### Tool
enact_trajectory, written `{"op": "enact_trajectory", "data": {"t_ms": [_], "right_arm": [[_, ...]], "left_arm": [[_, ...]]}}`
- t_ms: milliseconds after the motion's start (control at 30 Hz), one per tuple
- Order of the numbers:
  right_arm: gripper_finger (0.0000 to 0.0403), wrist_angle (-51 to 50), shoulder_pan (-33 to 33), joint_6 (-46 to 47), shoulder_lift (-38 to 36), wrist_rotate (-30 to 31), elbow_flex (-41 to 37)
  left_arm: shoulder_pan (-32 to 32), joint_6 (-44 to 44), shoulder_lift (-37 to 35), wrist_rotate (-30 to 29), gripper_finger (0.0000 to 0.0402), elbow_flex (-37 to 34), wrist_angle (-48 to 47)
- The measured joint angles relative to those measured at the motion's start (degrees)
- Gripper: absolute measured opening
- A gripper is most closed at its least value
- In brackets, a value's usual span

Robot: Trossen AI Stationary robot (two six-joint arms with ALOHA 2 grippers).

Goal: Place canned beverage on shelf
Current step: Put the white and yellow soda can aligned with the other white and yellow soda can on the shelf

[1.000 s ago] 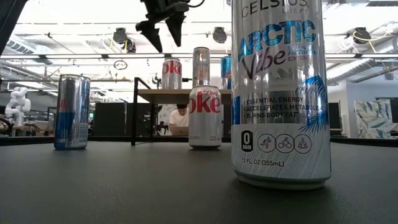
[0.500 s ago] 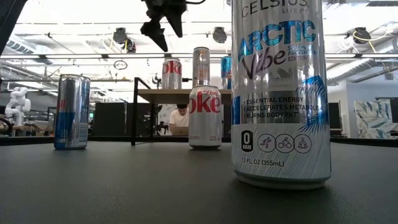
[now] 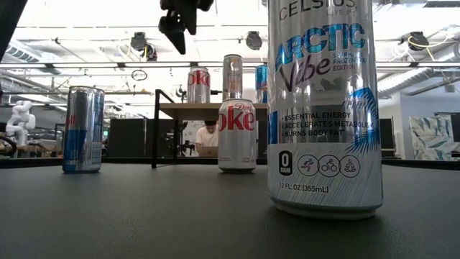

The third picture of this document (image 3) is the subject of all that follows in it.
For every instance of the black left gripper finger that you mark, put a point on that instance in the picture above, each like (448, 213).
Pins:
(176, 30)
(191, 19)

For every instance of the Diet Coke can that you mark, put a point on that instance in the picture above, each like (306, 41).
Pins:
(198, 86)
(237, 144)

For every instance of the Celsius Tropical Vibe can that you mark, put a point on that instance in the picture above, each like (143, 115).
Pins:
(232, 79)

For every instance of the blue Red Bull can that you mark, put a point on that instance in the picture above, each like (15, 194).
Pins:
(261, 86)

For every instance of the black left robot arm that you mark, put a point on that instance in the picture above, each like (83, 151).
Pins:
(9, 18)

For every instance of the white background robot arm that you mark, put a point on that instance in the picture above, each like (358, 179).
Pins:
(21, 122)

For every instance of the black red ceiling device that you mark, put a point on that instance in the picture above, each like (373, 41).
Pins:
(151, 54)

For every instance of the person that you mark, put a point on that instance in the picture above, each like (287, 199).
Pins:
(207, 138)

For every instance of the black tripod device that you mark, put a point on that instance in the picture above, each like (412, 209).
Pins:
(185, 147)

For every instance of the black cabinet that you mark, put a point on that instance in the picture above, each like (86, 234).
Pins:
(125, 138)

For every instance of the slim silver Red Bull can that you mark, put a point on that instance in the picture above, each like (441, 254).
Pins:
(83, 129)

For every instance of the Celsius Arctic Vibe can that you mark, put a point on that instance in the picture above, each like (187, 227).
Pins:
(323, 108)

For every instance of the black table mat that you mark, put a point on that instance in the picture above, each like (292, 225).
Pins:
(143, 216)

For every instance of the black monitor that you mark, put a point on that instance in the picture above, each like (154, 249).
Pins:
(386, 133)

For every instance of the leaf patterned panel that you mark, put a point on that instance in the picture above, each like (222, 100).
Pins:
(431, 136)

